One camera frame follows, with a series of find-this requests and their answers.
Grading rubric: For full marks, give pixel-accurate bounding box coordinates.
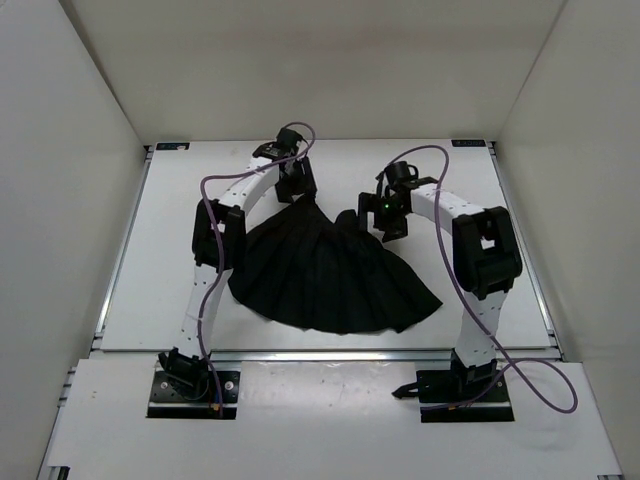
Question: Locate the blue label sticker right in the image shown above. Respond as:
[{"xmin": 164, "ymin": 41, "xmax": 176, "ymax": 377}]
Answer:
[{"xmin": 451, "ymin": 139, "xmax": 486, "ymax": 148}]

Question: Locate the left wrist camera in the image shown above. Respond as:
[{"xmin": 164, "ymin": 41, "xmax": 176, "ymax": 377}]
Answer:
[{"xmin": 275, "ymin": 127, "xmax": 304, "ymax": 151}]

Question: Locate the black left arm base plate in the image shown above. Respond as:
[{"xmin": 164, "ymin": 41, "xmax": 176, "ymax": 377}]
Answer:
[{"xmin": 146, "ymin": 351, "xmax": 241, "ymax": 420}]

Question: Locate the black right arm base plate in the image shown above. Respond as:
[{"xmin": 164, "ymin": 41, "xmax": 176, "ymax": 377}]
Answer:
[{"xmin": 392, "ymin": 354, "xmax": 515, "ymax": 424}]

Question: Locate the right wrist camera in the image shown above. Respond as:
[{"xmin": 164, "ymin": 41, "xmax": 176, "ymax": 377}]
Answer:
[{"xmin": 379, "ymin": 160, "xmax": 419, "ymax": 188}]

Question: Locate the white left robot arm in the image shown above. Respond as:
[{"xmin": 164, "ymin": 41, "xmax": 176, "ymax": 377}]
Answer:
[{"xmin": 158, "ymin": 128, "xmax": 316, "ymax": 408}]

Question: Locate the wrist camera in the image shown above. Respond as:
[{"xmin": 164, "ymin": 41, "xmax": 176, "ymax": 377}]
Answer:
[
  {"xmin": 275, "ymin": 127, "xmax": 304, "ymax": 151},
  {"xmin": 379, "ymin": 160, "xmax": 419, "ymax": 188}
]

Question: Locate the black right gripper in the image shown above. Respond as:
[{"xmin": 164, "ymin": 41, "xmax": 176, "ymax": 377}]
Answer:
[{"xmin": 355, "ymin": 193, "xmax": 410, "ymax": 243}]

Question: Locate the black pleated skirt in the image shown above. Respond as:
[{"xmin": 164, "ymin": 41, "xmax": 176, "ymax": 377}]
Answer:
[{"xmin": 228, "ymin": 196, "xmax": 443, "ymax": 335}]

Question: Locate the blue label sticker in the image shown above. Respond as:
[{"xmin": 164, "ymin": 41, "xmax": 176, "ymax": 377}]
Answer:
[
  {"xmin": 155, "ymin": 142, "xmax": 190, "ymax": 151},
  {"xmin": 451, "ymin": 139, "xmax": 486, "ymax": 148}
]

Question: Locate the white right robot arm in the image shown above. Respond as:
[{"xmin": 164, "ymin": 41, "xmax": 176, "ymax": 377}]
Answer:
[{"xmin": 357, "ymin": 161, "xmax": 523, "ymax": 401}]

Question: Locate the blue label sticker left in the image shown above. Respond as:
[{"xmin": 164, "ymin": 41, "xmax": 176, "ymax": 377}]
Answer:
[{"xmin": 155, "ymin": 142, "xmax": 190, "ymax": 151}]

